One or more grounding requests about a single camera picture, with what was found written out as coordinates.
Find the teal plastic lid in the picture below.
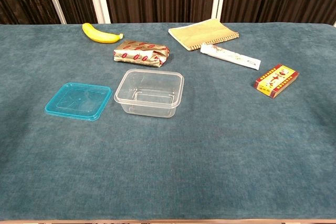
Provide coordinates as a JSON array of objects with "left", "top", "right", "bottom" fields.
[{"left": 44, "top": 82, "right": 113, "bottom": 122}]

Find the clear plastic container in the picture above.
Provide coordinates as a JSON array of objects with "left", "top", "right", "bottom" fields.
[{"left": 113, "top": 68, "right": 185, "bottom": 119}]

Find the gold foil snack packet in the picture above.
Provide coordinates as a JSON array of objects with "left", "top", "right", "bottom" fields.
[{"left": 113, "top": 40, "right": 170, "bottom": 68}]

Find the teal table cloth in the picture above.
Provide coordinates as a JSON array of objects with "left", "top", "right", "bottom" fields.
[{"left": 0, "top": 22, "right": 336, "bottom": 221}]

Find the tan spiral notebook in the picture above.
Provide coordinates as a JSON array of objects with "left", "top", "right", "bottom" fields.
[{"left": 168, "top": 18, "right": 240, "bottom": 51}]

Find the white squeeze tube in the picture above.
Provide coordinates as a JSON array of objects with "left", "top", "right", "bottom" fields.
[{"left": 200, "top": 44, "right": 261, "bottom": 71}]

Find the yellow banana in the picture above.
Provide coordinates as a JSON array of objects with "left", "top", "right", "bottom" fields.
[{"left": 82, "top": 23, "right": 124, "bottom": 44}]

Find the red and yellow small box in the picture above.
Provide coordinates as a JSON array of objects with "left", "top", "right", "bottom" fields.
[{"left": 253, "top": 63, "right": 300, "bottom": 99}]

